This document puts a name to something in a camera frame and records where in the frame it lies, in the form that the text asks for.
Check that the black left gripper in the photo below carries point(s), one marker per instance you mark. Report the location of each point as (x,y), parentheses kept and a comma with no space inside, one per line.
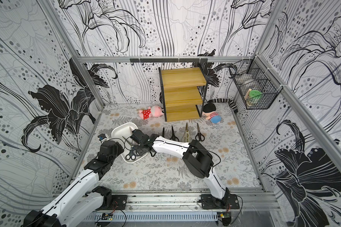
(118,146)

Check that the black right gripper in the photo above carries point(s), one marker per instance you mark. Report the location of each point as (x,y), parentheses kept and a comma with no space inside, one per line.
(135,136)

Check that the small blue handled scissors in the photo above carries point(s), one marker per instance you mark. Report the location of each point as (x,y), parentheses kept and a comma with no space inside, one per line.
(131,155)

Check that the white plastic storage box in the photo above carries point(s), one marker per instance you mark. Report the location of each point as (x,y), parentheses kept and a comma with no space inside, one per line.
(126,131)

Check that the all black scissors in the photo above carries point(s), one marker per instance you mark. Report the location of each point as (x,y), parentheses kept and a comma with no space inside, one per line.
(173,136)

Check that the cream handled kitchen scissors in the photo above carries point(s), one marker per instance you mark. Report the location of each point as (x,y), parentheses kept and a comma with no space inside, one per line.
(186,136)

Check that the black handled steel scissors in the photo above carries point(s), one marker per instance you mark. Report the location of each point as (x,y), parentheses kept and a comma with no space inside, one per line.
(199,136)

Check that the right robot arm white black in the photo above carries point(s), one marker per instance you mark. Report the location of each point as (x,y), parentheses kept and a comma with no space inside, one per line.
(198,160)

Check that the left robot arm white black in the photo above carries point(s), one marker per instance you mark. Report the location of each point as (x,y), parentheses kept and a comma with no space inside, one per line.
(83,195)

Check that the pink plush doll red dress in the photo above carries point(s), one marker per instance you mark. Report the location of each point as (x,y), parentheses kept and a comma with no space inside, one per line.
(154,111)

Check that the plush doll blue shorts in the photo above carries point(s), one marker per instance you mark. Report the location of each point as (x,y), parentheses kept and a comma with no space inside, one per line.
(211,114)

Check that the striped black white plush tail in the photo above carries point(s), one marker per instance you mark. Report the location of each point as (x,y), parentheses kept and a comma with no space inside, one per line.
(230,102)

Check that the green lid in basket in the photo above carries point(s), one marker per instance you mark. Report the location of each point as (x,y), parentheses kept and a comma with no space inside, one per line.
(255,96)

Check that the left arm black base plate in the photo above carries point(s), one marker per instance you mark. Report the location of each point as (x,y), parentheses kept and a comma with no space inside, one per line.
(114,202)

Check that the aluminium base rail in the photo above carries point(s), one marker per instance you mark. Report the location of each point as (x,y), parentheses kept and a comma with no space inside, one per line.
(196,200)

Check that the wooden shelf black frame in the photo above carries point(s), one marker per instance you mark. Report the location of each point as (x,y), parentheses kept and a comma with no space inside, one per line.
(180,93)

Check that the white slotted cable duct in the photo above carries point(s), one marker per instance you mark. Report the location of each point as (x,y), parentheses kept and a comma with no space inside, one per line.
(118,216)

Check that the black hook rail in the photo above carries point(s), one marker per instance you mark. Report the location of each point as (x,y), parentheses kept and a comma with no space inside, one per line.
(167,60)

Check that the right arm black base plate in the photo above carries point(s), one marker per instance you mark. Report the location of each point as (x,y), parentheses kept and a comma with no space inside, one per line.
(220,202)

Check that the black wire basket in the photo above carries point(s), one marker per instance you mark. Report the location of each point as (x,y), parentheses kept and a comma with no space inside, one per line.
(250,75)

